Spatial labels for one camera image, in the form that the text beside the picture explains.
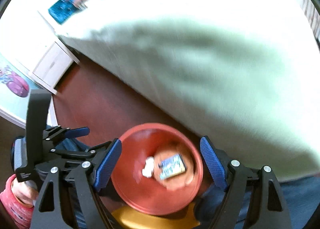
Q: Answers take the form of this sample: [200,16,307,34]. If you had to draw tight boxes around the yellow stool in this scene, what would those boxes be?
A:
[112,203,200,229]

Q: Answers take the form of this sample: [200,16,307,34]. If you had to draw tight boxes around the blue jeans legs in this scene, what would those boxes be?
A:
[55,135,319,228]

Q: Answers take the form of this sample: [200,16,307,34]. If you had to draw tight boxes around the green blanket bed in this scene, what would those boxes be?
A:
[57,0,319,181]

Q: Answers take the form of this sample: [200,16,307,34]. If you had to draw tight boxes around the white tissue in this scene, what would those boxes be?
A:
[142,156,154,178]

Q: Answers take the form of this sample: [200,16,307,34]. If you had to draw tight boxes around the cream blue headboard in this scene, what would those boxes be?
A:
[38,0,88,31]

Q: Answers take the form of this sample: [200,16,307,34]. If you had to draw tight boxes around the orange plastic basin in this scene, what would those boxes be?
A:
[111,123,203,215]

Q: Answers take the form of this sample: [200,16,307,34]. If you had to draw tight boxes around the blue white milk carton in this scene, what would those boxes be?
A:
[158,154,187,180]

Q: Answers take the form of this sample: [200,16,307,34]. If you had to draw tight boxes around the person left hand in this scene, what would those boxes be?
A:
[11,178,39,207]

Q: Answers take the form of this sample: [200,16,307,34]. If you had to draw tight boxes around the cartoon wall sticker door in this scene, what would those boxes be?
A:
[0,57,42,129]

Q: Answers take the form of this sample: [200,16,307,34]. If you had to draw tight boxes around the right floral curtain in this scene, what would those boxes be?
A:
[302,0,319,41]

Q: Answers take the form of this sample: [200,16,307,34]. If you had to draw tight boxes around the cream nightstand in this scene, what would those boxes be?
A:
[14,38,80,94]

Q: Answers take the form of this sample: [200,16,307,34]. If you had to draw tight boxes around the red patterned sleeve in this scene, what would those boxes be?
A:
[1,174,34,228]

